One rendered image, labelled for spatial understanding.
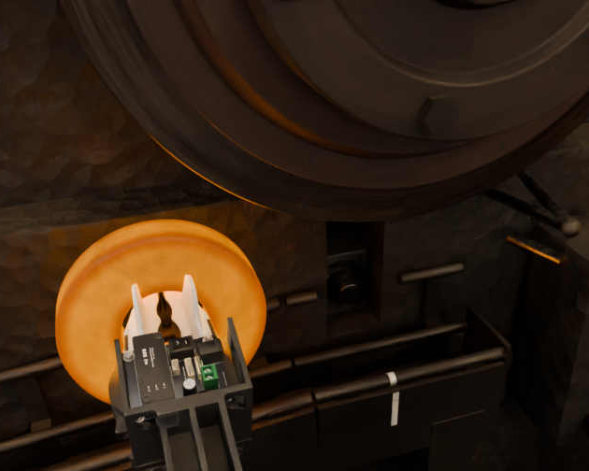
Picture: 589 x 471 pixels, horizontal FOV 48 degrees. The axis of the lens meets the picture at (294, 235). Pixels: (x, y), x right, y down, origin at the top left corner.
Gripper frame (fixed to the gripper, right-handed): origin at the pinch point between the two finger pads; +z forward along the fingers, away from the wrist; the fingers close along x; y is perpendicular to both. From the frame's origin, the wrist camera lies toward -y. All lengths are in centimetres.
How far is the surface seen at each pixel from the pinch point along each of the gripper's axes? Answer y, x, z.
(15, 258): -2.0, 10.7, 8.8
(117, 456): -13.7, 5.4, -4.4
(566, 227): 8.4, -27.5, -7.5
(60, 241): -1.1, 7.0, 9.1
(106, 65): 17.4, 1.3, 4.3
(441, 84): 18.8, -17.1, -3.9
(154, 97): 15.2, -1.3, 3.7
